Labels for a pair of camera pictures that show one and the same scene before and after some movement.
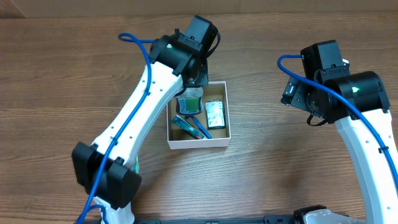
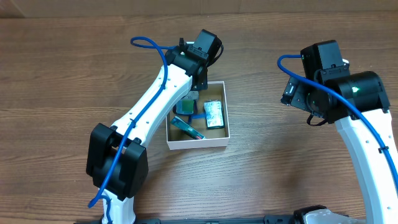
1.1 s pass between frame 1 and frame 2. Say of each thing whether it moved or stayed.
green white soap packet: stayed
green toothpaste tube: stayed
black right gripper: stayed
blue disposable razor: moved
